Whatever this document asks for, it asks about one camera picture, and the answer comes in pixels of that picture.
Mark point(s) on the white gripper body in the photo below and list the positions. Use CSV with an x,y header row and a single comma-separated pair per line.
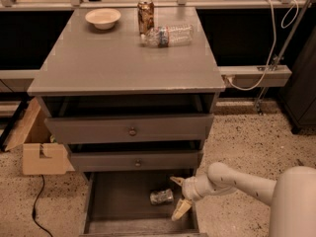
x,y
190,188

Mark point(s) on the crushed silver 7up can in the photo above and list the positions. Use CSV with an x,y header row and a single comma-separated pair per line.
x,y
159,197

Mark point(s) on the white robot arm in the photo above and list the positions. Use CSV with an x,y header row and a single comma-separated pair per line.
x,y
291,198

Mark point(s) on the grey middle drawer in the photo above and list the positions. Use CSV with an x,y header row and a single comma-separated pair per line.
x,y
135,161

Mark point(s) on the grey drawer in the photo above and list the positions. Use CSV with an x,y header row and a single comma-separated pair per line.
x,y
129,129
118,205
135,161

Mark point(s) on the grey top drawer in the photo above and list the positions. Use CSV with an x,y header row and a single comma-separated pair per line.
x,y
129,129

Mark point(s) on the grey bottom drawer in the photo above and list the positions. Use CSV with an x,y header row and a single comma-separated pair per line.
x,y
118,205

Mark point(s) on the grey drawer cabinet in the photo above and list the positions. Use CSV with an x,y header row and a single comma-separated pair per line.
x,y
95,74

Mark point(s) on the brown soda can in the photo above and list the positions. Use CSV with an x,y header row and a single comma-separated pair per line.
x,y
145,12

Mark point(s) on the dark cabinet at right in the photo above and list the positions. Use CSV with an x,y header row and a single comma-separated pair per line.
x,y
299,94

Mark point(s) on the cardboard box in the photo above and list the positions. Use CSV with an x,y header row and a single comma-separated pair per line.
x,y
40,154

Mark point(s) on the clear plastic water bottle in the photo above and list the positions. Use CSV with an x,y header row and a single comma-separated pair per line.
x,y
166,36

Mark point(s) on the white bowl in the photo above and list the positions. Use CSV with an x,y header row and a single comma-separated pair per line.
x,y
103,19

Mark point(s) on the metal diagonal rod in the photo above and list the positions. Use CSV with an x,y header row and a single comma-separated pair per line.
x,y
273,63

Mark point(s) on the grey metal rail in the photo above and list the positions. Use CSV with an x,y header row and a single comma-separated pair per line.
x,y
244,76

